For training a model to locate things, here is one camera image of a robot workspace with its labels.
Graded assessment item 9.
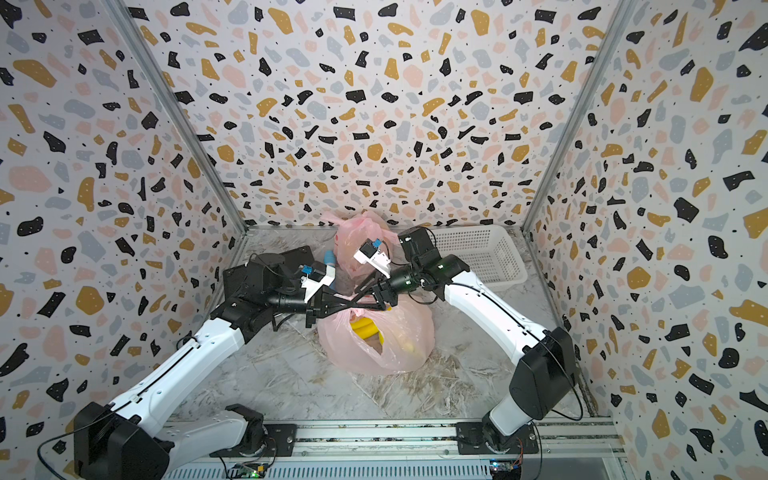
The white plastic basket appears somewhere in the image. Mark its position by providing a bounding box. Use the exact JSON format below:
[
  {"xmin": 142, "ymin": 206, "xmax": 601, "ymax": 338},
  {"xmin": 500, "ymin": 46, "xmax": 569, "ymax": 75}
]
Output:
[{"xmin": 433, "ymin": 225, "xmax": 528, "ymax": 292}]

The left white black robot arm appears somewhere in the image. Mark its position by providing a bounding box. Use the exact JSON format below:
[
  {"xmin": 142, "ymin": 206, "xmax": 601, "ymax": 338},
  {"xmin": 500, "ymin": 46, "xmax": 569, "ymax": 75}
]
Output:
[{"xmin": 73, "ymin": 250, "xmax": 387, "ymax": 479}]

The yellow banana bunch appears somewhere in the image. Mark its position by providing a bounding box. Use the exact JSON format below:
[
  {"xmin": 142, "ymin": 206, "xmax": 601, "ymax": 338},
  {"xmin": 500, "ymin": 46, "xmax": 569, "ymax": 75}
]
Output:
[{"xmin": 350, "ymin": 317, "xmax": 379, "ymax": 340}]

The pink plastic bag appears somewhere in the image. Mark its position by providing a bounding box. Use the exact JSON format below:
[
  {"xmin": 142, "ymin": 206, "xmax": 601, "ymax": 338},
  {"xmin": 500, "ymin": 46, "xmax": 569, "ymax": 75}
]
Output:
[
  {"xmin": 321, "ymin": 211, "xmax": 399, "ymax": 281},
  {"xmin": 317, "ymin": 295, "xmax": 435, "ymax": 376}
]

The light blue cylinder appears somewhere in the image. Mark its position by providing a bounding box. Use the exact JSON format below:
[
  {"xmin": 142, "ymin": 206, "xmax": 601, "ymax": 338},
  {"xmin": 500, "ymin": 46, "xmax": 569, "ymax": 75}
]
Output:
[{"xmin": 324, "ymin": 250, "xmax": 337, "ymax": 267}]

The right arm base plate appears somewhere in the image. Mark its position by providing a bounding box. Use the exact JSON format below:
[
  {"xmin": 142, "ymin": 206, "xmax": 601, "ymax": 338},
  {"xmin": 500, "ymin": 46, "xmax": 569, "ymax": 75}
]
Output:
[{"xmin": 455, "ymin": 419, "xmax": 540, "ymax": 456}]

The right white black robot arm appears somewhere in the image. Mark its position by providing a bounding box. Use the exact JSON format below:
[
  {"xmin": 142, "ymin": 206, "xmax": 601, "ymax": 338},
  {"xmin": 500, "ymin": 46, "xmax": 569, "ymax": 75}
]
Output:
[{"xmin": 354, "ymin": 226, "xmax": 577, "ymax": 452}]

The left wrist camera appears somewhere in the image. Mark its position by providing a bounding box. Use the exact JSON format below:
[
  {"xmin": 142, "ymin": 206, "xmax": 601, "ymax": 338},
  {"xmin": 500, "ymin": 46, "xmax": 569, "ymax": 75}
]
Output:
[{"xmin": 300, "ymin": 262, "xmax": 336, "ymax": 303}]

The black flat case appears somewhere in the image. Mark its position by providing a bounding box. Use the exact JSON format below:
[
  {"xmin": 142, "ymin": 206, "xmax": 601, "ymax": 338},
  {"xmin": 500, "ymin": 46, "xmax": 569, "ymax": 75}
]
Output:
[{"xmin": 224, "ymin": 246, "xmax": 314, "ymax": 302}]

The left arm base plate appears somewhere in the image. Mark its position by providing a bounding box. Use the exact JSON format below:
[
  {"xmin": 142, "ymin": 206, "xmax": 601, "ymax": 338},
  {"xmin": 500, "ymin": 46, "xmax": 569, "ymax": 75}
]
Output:
[{"xmin": 210, "ymin": 423, "xmax": 297, "ymax": 458}]

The aluminium front rail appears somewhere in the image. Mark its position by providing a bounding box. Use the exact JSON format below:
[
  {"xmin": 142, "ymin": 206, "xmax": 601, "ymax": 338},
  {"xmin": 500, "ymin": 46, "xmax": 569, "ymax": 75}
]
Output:
[{"xmin": 164, "ymin": 418, "xmax": 634, "ymax": 479}]

